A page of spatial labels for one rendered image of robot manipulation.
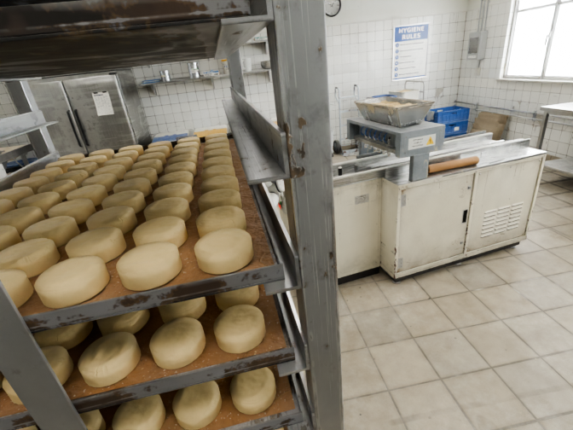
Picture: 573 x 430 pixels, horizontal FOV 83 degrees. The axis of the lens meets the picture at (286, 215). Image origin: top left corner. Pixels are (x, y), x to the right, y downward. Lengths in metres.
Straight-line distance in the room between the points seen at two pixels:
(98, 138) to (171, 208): 5.16
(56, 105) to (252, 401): 5.41
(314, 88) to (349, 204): 2.15
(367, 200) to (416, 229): 0.41
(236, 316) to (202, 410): 0.11
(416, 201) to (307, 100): 2.23
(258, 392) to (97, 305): 0.20
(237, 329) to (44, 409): 0.16
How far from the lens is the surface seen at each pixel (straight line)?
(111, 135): 5.46
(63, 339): 0.42
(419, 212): 2.47
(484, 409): 2.11
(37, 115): 0.90
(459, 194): 2.64
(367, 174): 2.35
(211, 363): 0.34
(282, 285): 0.26
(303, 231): 0.23
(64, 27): 0.22
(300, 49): 0.21
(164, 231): 0.33
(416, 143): 2.25
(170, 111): 6.13
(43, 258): 0.38
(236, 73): 0.81
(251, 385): 0.40
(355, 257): 2.58
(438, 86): 7.12
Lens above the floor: 1.65
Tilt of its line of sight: 25 degrees down
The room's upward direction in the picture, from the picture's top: 7 degrees counter-clockwise
